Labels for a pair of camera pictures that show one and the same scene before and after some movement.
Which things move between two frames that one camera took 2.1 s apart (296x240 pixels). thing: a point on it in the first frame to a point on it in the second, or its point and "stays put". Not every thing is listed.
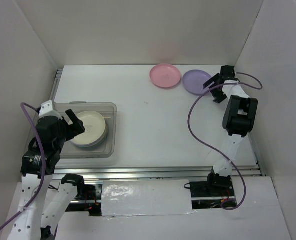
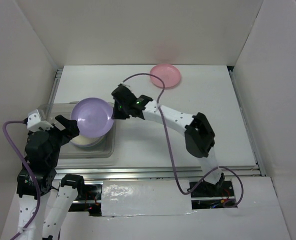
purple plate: [193, 81] to [94, 116]
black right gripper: [218, 97] to [117, 114]
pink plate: [164, 75] stays put
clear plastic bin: [109, 110] stays put
